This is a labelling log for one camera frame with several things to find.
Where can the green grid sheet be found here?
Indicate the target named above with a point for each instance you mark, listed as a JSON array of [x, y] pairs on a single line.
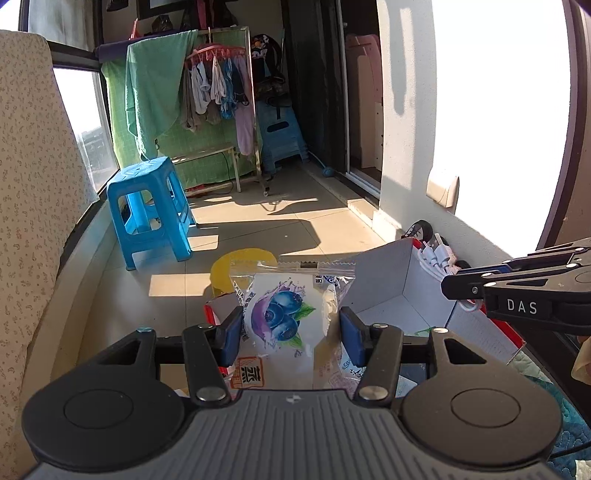
[[194, 138]]

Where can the blue and white quilted blanket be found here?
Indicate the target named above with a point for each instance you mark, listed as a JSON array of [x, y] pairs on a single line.
[[568, 415]]

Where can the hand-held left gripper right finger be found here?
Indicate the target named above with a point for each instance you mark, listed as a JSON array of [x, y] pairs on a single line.
[[351, 337]]

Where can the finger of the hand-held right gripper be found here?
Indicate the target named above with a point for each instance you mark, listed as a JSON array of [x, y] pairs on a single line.
[[466, 286], [554, 254]]

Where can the green towel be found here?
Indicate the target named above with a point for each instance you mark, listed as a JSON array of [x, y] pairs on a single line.
[[152, 83]]

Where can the bunch of hanging socks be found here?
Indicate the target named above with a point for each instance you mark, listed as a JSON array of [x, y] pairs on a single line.
[[203, 87]]

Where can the pink cabinet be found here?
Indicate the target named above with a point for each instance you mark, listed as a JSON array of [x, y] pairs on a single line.
[[364, 92]]

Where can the pink clip hanger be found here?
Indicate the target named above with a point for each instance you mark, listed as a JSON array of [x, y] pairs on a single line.
[[217, 50]]

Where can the beige floral cloth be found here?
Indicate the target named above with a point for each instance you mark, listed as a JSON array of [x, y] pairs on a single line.
[[32, 184]]

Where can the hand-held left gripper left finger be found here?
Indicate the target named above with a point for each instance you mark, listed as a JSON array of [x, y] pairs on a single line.
[[234, 337]]

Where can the yellow plastic basin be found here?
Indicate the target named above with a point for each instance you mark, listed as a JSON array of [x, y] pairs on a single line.
[[235, 263]]

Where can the purple hanging cloth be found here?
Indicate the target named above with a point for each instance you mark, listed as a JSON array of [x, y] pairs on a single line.
[[244, 129]]

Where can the white wall socket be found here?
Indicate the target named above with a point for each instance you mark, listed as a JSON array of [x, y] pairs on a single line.
[[443, 191]]

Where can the metal drying rack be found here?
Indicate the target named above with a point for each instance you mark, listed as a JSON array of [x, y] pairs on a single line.
[[238, 173]]

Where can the red cardboard box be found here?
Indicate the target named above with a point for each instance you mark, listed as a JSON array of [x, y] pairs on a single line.
[[392, 272]]

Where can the blueberry print bread packet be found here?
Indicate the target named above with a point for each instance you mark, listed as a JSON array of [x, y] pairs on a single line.
[[277, 314]]

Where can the blue plastic stool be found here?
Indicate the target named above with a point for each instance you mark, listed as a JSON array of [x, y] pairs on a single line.
[[138, 173]]

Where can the black plush toy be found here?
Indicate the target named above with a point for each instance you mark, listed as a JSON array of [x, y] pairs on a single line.
[[265, 50]]

